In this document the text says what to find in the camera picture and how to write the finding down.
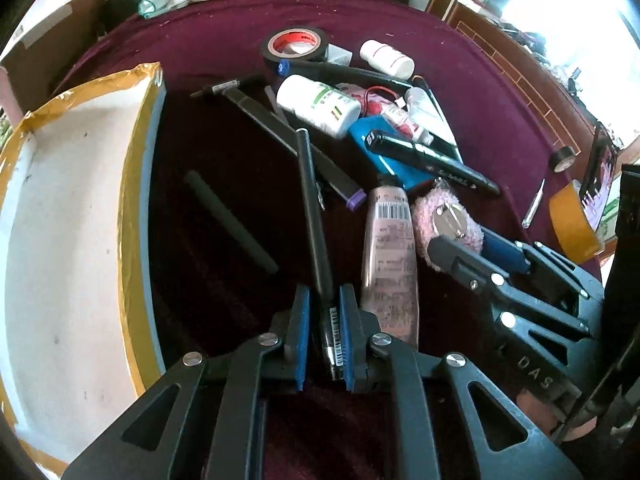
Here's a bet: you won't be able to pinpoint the slim black pen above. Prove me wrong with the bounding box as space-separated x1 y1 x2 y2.
295 128 344 380

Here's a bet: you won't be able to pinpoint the pink hand cream tube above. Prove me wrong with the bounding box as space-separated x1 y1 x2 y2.
360 176 420 348

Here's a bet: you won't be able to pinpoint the pink fluffy compact mirror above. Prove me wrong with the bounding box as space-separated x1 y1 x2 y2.
411 178 484 272

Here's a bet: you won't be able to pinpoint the large black marker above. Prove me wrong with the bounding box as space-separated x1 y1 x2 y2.
366 130 501 196

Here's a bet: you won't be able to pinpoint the blue battery pack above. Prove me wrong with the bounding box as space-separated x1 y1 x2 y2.
348 115 434 192

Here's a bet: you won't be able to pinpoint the black marker purple cap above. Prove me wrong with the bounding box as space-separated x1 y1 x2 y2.
222 88 367 211

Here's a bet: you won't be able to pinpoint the silver white cream tube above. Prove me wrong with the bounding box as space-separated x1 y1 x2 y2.
405 87 452 145

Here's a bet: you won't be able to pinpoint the rose pattern cream tube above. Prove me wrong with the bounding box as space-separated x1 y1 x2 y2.
336 82 434 145

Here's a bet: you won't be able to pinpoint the white bottle green label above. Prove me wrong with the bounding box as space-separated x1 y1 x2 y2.
276 75 361 139

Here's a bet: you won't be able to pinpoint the black marker blue caps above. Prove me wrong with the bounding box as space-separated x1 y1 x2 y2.
277 60 411 93

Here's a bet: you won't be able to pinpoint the person's right hand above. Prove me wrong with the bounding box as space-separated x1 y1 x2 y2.
515 389 598 442

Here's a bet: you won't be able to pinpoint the silver craft knife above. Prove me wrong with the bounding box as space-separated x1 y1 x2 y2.
521 179 546 230

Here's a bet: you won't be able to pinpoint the yellow packing tape roll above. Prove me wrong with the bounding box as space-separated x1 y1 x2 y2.
549 180 604 264

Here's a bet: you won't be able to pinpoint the small black tape roll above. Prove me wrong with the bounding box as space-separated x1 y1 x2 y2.
548 145 577 174

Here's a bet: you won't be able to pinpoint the black round stick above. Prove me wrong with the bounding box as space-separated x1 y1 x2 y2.
184 170 278 273

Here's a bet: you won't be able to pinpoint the maroon bed blanket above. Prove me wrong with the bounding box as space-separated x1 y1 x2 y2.
49 0 601 480

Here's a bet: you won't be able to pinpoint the white tray with yellow tape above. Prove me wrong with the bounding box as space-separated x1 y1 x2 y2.
1 63 166 479

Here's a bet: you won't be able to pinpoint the white bottle red label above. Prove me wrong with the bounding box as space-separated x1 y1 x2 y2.
359 39 416 80

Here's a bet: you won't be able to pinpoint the black pen refill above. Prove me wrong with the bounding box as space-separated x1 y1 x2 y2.
265 84 290 126

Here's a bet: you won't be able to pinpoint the black silver pen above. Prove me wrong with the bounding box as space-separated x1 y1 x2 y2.
190 75 266 98

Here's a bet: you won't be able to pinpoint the white power adapter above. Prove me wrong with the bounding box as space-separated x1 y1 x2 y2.
326 44 352 66

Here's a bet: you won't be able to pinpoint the black tape roll red core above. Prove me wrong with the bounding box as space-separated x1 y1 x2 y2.
260 26 329 74

